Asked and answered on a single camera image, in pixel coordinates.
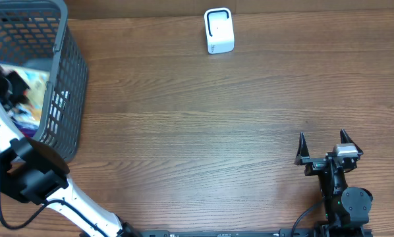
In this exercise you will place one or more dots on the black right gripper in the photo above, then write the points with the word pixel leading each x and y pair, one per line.
pixel 313 164

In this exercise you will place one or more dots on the colourful wet wipes pack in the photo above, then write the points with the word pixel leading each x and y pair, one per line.
pixel 27 111

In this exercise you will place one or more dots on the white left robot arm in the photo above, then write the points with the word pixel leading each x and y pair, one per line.
pixel 32 172

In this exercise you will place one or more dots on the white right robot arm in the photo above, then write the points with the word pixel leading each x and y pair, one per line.
pixel 346 208

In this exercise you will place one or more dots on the white barcode scanner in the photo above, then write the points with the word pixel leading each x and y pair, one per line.
pixel 219 30

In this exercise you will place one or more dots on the grey plastic mesh basket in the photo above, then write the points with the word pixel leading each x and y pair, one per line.
pixel 36 34

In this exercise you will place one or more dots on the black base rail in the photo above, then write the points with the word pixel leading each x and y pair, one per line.
pixel 284 232

